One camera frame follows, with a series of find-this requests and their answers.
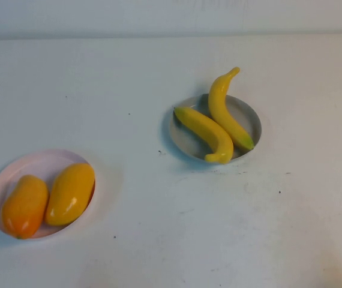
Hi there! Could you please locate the short curved yellow banana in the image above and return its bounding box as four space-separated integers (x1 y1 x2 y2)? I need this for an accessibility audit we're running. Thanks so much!
173 106 235 165

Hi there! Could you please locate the long banana with green tip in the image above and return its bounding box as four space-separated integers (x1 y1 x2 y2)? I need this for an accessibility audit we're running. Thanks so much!
208 66 255 151

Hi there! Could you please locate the yellow mango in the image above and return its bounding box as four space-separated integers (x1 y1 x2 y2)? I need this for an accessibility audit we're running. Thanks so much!
44 163 96 227

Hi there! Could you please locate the orange mango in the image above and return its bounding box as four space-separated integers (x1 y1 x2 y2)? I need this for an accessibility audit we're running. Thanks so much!
2 175 50 240

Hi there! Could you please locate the grey-blue round plate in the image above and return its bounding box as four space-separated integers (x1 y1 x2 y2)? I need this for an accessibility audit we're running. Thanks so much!
169 94 262 164

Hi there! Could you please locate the pink round plate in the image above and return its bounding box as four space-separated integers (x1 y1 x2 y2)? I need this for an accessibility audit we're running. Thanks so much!
0 149 96 240

